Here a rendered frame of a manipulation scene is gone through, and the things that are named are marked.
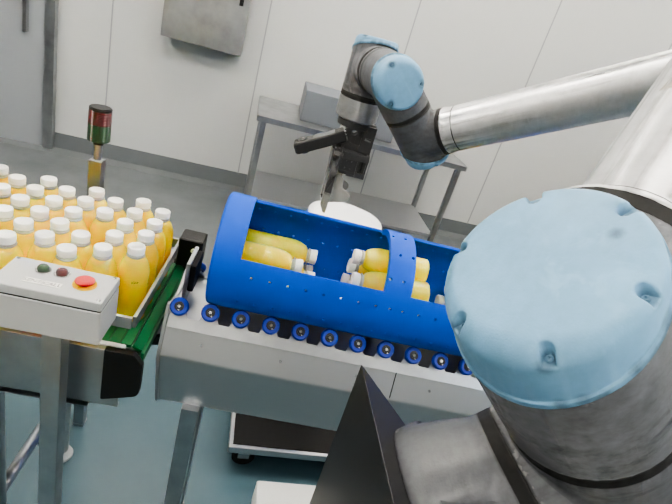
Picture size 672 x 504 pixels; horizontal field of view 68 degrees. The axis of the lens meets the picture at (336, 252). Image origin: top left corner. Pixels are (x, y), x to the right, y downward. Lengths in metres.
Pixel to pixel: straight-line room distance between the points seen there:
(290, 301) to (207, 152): 3.55
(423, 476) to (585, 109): 0.63
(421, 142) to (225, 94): 3.60
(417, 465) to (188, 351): 0.89
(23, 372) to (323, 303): 0.69
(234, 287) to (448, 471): 0.78
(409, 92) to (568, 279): 0.65
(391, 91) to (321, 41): 3.53
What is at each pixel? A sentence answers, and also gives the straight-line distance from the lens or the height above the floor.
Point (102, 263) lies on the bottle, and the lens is 1.22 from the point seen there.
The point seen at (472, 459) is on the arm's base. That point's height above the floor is 1.37.
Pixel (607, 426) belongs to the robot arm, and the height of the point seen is 1.50.
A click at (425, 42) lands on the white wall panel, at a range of 4.61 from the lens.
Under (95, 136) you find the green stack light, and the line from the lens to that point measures 1.65.
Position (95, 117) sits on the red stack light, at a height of 1.23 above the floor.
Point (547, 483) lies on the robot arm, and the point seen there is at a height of 1.39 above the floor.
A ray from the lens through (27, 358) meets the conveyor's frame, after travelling 1.33.
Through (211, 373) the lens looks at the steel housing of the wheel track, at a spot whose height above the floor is 0.80.
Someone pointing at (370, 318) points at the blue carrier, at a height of 1.07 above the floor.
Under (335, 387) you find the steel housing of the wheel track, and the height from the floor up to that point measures 0.84.
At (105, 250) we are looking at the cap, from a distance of 1.21.
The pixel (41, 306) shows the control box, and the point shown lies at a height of 1.07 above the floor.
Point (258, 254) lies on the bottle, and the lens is 1.20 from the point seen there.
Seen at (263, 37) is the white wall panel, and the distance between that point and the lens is 4.43.
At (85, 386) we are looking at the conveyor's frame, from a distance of 1.33.
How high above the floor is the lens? 1.69
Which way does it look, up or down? 25 degrees down
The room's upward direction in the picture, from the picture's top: 17 degrees clockwise
